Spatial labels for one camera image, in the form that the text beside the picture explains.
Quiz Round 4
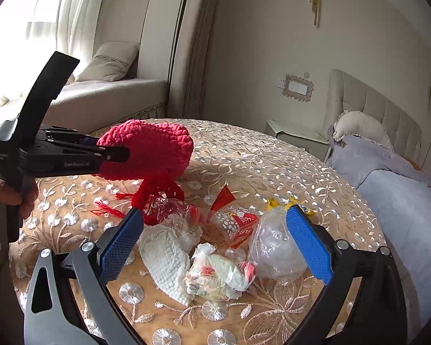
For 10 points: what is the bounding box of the beige window seat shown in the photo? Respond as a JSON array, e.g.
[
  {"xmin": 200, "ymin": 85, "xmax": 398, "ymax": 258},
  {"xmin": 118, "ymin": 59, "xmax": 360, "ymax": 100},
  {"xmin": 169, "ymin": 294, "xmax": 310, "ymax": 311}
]
[{"xmin": 0, "ymin": 77, "xmax": 170, "ymax": 144}]

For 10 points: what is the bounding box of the white sheer curtain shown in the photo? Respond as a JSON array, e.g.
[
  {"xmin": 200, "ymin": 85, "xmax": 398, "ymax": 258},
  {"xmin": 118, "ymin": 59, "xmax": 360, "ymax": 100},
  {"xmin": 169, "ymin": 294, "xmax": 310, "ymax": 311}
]
[{"xmin": 22, "ymin": 0, "xmax": 110, "ymax": 90}]

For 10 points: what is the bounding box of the red printed snack packet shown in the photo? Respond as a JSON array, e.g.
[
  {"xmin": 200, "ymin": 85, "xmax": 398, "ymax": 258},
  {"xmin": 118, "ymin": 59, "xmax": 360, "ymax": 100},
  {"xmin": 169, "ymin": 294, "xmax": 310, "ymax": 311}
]
[{"xmin": 201, "ymin": 184, "xmax": 261, "ymax": 250}]

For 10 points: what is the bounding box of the beige throw cushion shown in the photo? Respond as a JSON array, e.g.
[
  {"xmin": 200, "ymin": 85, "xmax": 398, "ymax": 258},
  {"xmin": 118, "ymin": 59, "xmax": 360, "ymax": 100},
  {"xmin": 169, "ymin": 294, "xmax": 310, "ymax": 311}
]
[{"xmin": 75, "ymin": 41, "xmax": 141, "ymax": 83}]

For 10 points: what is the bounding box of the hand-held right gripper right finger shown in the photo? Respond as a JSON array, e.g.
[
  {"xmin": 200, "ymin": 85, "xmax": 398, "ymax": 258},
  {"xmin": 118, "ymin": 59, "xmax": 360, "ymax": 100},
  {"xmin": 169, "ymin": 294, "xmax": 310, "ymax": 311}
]
[{"xmin": 285, "ymin": 204, "xmax": 408, "ymax": 345}]

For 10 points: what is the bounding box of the beige tufted headboard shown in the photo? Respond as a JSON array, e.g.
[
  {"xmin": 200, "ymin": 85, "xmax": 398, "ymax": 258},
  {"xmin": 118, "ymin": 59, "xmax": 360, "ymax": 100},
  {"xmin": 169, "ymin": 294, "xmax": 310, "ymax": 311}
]
[{"xmin": 328, "ymin": 68, "xmax": 431, "ymax": 180}]

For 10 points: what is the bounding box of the clear plastic bag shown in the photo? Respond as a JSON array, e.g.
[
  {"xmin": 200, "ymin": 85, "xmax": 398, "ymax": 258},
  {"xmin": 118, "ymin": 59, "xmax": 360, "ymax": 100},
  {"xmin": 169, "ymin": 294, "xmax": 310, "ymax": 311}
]
[{"xmin": 248, "ymin": 206, "xmax": 309, "ymax": 283}]

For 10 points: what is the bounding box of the white paper towel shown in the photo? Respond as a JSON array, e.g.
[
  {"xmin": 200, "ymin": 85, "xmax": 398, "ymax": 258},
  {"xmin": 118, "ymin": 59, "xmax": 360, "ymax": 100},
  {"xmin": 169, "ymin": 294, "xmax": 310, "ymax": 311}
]
[{"xmin": 138, "ymin": 223, "xmax": 202, "ymax": 306}]

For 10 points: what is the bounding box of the white nightstand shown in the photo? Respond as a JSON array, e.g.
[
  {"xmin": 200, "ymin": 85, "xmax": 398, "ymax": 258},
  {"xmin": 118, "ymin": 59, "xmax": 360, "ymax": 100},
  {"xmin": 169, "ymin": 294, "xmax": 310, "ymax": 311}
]
[{"xmin": 266, "ymin": 118, "xmax": 333, "ymax": 162}]

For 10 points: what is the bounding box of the white red-printed plastic bag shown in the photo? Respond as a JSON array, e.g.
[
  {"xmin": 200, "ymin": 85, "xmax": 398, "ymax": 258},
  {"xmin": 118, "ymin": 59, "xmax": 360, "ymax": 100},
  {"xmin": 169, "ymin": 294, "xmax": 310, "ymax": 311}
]
[{"xmin": 185, "ymin": 242, "xmax": 259, "ymax": 300}]

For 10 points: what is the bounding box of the red crochet pouch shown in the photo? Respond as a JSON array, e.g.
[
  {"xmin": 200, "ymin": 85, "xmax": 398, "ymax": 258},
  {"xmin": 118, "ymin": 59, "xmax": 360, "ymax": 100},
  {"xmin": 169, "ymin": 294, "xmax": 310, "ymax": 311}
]
[{"xmin": 91, "ymin": 119, "xmax": 195, "ymax": 225}]

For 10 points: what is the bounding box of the framed wall switch panel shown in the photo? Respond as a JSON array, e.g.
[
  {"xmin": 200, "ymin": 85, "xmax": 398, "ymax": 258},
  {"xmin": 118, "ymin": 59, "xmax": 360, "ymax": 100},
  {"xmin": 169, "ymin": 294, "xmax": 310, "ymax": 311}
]
[{"xmin": 284, "ymin": 74, "xmax": 315, "ymax": 106}]

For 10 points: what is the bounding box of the red thread tassel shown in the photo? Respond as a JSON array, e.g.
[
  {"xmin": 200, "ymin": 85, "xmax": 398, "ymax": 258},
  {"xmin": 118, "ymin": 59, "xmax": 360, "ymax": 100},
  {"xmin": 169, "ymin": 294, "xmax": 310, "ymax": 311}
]
[{"xmin": 90, "ymin": 200, "xmax": 126, "ymax": 219}]

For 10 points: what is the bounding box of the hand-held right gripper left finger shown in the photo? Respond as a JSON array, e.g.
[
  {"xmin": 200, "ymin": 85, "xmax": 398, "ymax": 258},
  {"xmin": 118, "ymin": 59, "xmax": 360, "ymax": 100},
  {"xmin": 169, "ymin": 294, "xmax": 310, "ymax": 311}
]
[{"xmin": 23, "ymin": 208, "xmax": 146, "ymax": 345}]

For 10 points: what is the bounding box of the white frilled bed pillow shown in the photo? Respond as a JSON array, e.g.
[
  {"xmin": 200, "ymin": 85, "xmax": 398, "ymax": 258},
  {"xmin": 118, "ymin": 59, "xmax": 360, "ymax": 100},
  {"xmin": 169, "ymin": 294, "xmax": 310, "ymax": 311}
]
[{"xmin": 332, "ymin": 111, "xmax": 394, "ymax": 150}]

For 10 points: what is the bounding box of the bed with lavender blanket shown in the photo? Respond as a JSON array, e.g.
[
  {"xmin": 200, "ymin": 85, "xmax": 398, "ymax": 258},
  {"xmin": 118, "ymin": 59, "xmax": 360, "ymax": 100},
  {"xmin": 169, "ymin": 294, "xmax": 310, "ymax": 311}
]
[{"xmin": 325, "ymin": 126, "xmax": 431, "ymax": 327}]

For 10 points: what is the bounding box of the round table with embroidered cloth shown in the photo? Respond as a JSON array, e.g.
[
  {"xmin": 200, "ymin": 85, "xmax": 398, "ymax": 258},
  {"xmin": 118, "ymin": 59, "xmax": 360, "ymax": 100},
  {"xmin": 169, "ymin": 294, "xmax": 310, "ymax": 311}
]
[{"xmin": 9, "ymin": 118, "xmax": 397, "ymax": 345}]

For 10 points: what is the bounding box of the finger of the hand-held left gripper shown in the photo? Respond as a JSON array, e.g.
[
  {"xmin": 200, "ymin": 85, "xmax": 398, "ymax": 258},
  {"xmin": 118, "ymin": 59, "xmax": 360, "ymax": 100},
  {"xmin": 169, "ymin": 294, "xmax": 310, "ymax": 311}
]
[
  {"xmin": 91, "ymin": 145, "xmax": 130, "ymax": 166},
  {"xmin": 39, "ymin": 126, "xmax": 101, "ymax": 149}
]

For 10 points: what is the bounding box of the yellow wrapper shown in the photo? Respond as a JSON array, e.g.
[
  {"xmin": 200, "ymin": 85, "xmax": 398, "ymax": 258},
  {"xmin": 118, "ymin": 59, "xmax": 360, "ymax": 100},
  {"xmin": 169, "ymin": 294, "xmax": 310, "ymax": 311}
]
[{"xmin": 266, "ymin": 197, "xmax": 317, "ymax": 217}]

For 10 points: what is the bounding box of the person's left hand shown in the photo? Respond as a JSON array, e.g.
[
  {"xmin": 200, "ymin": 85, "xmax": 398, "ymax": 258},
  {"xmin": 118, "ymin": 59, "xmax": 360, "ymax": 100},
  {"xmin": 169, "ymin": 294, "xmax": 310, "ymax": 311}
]
[{"xmin": 0, "ymin": 178, "xmax": 39, "ymax": 231}]

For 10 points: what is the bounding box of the clear crinkled plastic wrapper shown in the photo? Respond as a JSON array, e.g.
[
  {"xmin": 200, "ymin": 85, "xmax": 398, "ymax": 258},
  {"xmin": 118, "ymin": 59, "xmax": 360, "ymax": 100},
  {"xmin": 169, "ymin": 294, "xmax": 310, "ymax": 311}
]
[{"xmin": 144, "ymin": 196, "xmax": 202, "ymax": 234}]

